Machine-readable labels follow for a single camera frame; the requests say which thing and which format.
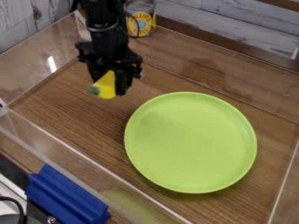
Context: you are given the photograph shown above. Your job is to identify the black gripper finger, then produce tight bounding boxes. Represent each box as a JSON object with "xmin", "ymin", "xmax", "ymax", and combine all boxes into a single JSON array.
[
  {"xmin": 114, "ymin": 70, "xmax": 133, "ymax": 96},
  {"xmin": 88, "ymin": 63, "xmax": 108, "ymax": 82}
]

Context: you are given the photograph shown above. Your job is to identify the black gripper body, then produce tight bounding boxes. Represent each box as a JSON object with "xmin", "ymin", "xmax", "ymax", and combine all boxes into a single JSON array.
[{"xmin": 74, "ymin": 27, "xmax": 143, "ymax": 78}]

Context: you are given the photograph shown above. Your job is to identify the yellow toy banana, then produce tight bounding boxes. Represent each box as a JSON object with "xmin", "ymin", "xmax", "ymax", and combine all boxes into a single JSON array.
[{"xmin": 88, "ymin": 70, "xmax": 117, "ymax": 100}]

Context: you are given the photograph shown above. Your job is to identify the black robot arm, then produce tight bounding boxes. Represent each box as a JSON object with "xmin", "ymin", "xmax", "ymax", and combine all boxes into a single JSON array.
[{"xmin": 74, "ymin": 0, "xmax": 144, "ymax": 100}]

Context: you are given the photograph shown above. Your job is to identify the green round plate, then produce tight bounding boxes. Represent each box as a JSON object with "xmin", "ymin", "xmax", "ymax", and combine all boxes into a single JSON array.
[{"xmin": 124, "ymin": 92, "xmax": 257, "ymax": 193}]

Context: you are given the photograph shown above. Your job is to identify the yellow labelled tin can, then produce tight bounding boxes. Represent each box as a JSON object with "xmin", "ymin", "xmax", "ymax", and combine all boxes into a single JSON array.
[{"xmin": 125, "ymin": 0, "xmax": 156, "ymax": 38}]

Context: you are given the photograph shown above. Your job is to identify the blue plastic clamp block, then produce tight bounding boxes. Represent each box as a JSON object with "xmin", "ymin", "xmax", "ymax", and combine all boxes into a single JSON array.
[{"xmin": 25, "ymin": 165, "xmax": 110, "ymax": 224}]

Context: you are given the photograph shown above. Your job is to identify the clear acrylic enclosure wall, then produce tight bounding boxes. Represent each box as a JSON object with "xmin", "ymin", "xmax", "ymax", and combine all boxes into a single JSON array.
[{"xmin": 0, "ymin": 99, "xmax": 192, "ymax": 224}]

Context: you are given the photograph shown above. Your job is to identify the black cable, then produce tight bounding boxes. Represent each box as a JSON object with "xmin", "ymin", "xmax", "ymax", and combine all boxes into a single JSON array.
[{"xmin": 0, "ymin": 195, "xmax": 28, "ymax": 224}]

